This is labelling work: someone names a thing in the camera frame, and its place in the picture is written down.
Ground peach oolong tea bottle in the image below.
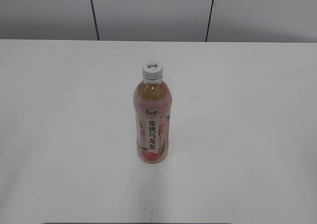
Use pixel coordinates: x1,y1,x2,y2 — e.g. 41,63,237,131
133,77,172,164

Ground white bottle cap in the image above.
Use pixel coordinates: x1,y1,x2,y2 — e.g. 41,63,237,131
142,62,163,81

